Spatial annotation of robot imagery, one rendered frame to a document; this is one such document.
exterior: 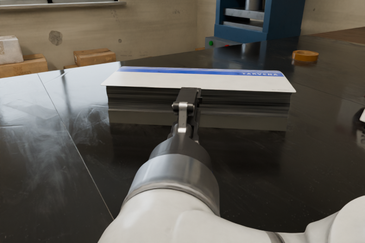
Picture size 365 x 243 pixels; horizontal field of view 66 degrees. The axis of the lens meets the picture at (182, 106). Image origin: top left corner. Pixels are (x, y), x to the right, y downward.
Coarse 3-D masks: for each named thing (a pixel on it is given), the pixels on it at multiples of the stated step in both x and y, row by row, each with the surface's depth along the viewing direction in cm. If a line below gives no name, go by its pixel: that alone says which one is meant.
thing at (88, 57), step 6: (102, 48) 329; (78, 54) 304; (84, 54) 305; (90, 54) 305; (96, 54) 303; (102, 54) 301; (108, 54) 302; (114, 54) 306; (78, 60) 296; (84, 60) 292; (90, 60) 295; (96, 60) 298; (102, 60) 301; (108, 60) 304; (114, 60) 308; (78, 66) 301; (84, 66) 294
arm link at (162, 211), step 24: (144, 192) 23; (168, 192) 22; (120, 216) 20; (144, 216) 19; (168, 216) 19; (192, 216) 19; (216, 216) 20; (120, 240) 18; (144, 240) 17; (168, 240) 17; (192, 240) 17; (216, 240) 17; (240, 240) 18; (264, 240) 18
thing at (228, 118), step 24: (120, 96) 62; (144, 96) 62; (168, 96) 61; (216, 96) 60; (240, 96) 59; (264, 96) 59; (288, 96) 58; (120, 120) 65; (144, 120) 64; (168, 120) 63; (216, 120) 62; (240, 120) 61; (264, 120) 61
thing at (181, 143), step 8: (176, 128) 33; (176, 136) 32; (184, 136) 32; (192, 136) 36; (160, 144) 31; (168, 144) 30; (176, 144) 30; (184, 144) 30; (192, 144) 31; (152, 152) 31; (160, 152) 29; (168, 152) 29; (176, 152) 29; (184, 152) 29; (192, 152) 29; (200, 152) 30; (200, 160) 29; (208, 160) 30
